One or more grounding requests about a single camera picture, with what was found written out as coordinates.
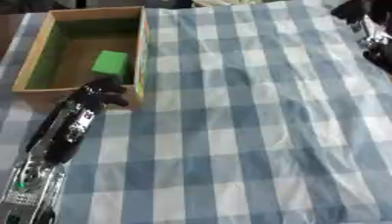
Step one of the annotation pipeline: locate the tan cardboard box green inside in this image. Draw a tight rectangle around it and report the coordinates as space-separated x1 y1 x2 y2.
10 6 152 103

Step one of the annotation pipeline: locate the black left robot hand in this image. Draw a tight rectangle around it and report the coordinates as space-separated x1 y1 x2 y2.
24 76 130 165

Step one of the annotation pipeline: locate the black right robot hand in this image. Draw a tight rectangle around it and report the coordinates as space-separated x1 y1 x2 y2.
329 0 392 74

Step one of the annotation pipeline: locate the green block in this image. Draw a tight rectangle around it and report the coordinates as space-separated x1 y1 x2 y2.
90 50 130 76

